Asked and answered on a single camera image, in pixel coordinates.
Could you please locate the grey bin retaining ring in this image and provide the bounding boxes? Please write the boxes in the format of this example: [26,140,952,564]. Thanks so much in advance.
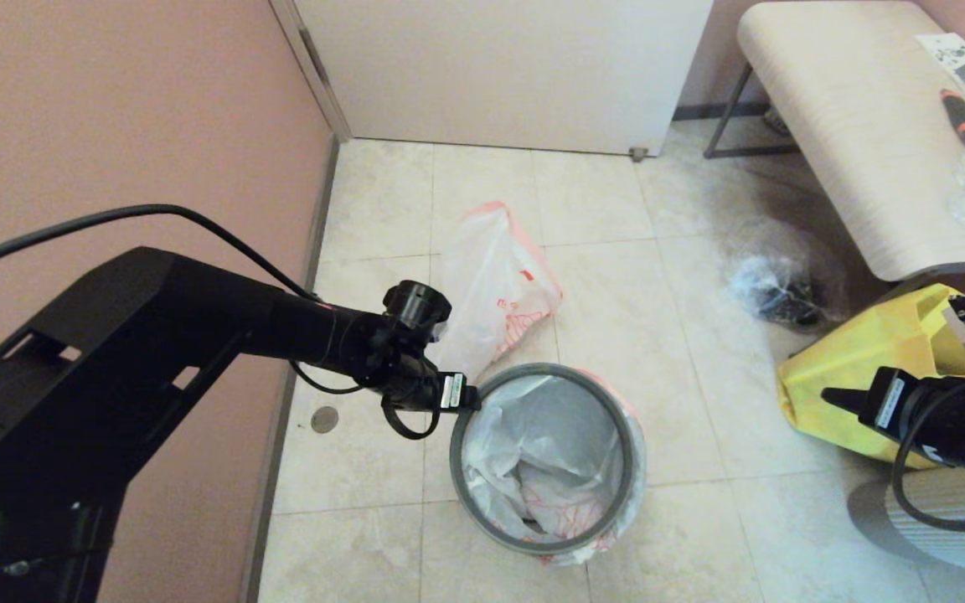
[449,362,637,556]

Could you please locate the yellow tote bag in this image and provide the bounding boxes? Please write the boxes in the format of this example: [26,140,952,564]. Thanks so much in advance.
[776,283,965,470]

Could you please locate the clear plastic bag dark contents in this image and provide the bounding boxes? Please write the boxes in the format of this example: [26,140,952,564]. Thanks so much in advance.
[721,219,848,329]

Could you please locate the black round trash bin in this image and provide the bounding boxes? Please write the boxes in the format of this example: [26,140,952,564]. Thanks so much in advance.
[453,367,647,564]

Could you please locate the grey ribbed round object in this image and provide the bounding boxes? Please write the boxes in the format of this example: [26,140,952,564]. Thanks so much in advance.
[847,469,965,575]

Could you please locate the beige bench with black legs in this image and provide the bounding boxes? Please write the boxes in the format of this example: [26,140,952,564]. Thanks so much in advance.
[703,2,965,281]

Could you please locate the black and orange tool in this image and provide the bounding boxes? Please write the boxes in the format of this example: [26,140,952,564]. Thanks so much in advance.
[941,88,965,147]

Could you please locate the white door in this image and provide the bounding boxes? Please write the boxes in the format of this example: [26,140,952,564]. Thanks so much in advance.
[294,0,714,158]

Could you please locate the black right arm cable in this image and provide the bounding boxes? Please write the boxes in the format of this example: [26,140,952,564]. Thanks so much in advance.
[890,293,965,533]

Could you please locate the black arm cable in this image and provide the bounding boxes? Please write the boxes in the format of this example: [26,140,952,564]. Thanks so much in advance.
[0,204,443,441]
[890,293,965,533]

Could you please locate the white door frame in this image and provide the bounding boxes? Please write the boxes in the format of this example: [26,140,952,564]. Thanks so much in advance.
[269,0,355,143]

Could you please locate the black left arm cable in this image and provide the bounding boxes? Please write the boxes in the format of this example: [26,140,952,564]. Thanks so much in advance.
[0,204,443,441]

